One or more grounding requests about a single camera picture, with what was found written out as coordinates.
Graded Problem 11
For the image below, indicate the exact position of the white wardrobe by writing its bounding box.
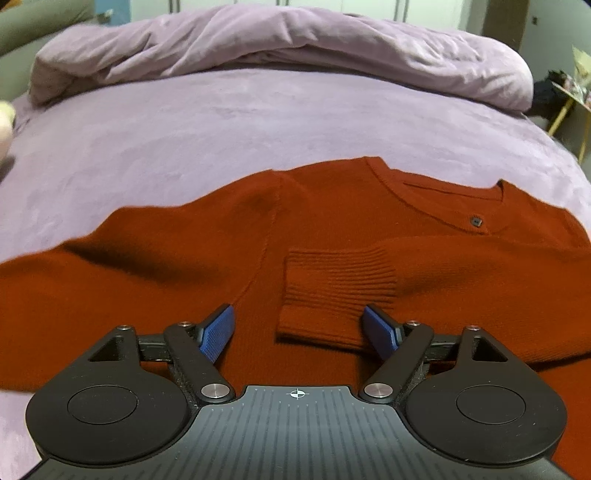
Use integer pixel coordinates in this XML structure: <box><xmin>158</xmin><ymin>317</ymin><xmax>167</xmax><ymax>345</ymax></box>
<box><xmin>164</xmin><ymin>0</ymin><xmax>465</xmax><ymax>21</ymax></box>

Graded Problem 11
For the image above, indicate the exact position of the pale paper bag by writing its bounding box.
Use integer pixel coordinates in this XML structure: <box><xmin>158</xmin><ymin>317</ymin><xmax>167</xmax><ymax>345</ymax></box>
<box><xmin>571</xmin><ymin>45</ymin><xmax>591</xmax><ymax>89</ymax></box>

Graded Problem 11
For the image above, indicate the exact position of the purple rolled duvet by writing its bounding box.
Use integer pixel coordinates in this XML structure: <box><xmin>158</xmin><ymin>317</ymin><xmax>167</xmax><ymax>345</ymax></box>
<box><xmin>28</xmin><ymin>7</ymin><xmax>535</xmax><ymax>112</ymax></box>

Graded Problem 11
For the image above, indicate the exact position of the pink plush toy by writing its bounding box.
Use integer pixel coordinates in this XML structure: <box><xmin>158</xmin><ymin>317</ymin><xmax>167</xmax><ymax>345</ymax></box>
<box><xmin>0</xmin><ymin>102</ymin><xmax>17</xmax><ymax>158</ymax></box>

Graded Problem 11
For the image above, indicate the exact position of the yellow side table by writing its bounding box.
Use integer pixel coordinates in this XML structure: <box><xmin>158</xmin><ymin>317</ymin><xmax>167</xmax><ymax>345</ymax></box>
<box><xmin>547</xmin><ymin>82</ymin><xmax>591</xmax><ymax>163</ymax></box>

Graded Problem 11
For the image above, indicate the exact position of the dark cloth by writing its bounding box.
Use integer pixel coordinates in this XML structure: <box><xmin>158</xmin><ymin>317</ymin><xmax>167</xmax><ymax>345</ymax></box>
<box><xmin>531</xmin><ymin>69</ymin><xmax>572</xmax><ymax>117</ymax></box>

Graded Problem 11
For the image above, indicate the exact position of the red knit sweater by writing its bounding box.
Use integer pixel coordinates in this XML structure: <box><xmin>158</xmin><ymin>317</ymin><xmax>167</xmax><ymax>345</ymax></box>
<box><xmin>0</xmin><ymin>156</ymin><xmax>591</xmax><ymax>480</ymax></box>

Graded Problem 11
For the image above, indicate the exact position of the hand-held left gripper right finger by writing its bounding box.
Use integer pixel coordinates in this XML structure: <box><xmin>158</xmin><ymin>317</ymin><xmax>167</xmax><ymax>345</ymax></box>
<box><xmin>360</xmin><ymin>303</ymin><xmax>509</xmax><ymax>404</ymax></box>

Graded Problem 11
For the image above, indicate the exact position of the green pillow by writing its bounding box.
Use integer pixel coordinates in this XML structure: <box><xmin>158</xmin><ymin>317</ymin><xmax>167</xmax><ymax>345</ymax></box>
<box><xmin>0</xmin><ymin>0</ymin><xmax>95</xmax><ymax>100</ymax></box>

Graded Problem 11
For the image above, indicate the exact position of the purple bed sheet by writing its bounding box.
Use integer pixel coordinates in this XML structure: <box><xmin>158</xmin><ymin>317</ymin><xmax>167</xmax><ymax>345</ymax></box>
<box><xmin>0</xmin><ymin>62</ymin><xmax>591</xmax><ymax>480</ymax></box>

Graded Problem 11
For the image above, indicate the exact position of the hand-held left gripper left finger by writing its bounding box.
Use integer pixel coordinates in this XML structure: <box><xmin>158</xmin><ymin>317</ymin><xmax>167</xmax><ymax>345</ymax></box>
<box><xmin>87</xmin><ymin>303</ymin><xmax>237</xmax><ymax>404</ymax></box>

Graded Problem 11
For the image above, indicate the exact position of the brown wooden panel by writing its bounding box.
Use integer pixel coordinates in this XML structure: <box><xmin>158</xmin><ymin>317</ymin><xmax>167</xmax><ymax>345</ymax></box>
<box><xmin>464</xmin><ymin>0</ymin><xmax>530</xmax><ymax>54</ymax></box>

